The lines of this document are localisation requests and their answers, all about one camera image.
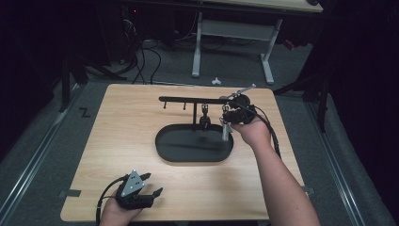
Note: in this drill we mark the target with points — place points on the person's right hand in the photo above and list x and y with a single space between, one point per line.
254 133

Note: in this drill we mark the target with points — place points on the white frame desk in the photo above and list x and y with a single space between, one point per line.
235 29

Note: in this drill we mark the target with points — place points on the black key rack with tray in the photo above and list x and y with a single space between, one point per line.
194 147

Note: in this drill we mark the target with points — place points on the metal floor rail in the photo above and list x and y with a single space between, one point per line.
34 150
335 163

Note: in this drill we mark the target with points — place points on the grey tape strip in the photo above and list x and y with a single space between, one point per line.
309 190
70 193

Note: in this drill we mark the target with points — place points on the black car key fob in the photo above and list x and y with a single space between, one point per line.
204 121

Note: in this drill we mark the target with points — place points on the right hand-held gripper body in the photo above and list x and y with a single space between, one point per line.
241 111

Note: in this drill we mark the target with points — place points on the small white floor piece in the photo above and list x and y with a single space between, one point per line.
216 81

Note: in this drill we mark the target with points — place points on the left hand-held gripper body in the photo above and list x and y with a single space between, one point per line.
131 188

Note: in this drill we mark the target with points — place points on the black metal stand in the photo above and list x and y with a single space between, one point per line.
67 81
323 94

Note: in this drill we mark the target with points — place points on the person's left hand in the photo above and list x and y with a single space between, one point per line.
117 215

